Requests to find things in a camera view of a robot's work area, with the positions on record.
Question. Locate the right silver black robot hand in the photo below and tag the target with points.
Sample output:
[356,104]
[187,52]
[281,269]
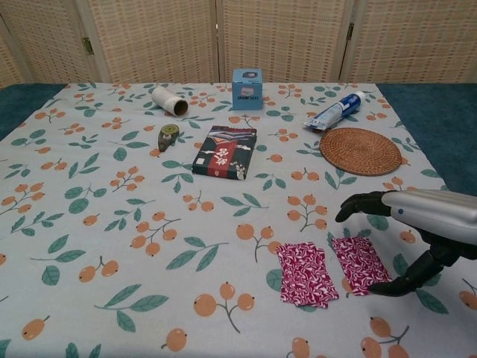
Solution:
[439,212]

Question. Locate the round woven rattan coaster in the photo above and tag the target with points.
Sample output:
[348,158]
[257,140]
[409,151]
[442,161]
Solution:
[360,151]

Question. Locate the blue white toothpaste tube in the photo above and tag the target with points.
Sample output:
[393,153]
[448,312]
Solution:
[335,110]

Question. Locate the woven bamboo screen panel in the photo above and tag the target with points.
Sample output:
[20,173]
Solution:
[283,37]
[48,37]
[156,37]
[9,59]
[410,37]

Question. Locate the brass screen hinge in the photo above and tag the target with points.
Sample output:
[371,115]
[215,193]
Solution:
[86,45]
[350,31]

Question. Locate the small blue cardboard box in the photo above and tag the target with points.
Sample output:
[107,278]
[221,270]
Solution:
[247,93]

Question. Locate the green brown correction tape dispenser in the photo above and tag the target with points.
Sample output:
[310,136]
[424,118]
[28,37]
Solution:
[166,136]

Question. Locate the white paper roll cardboard core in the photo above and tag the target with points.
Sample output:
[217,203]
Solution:
[164,97]

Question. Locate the fruit and leaf print tablecloth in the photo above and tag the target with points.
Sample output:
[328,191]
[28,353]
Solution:
[112,223]

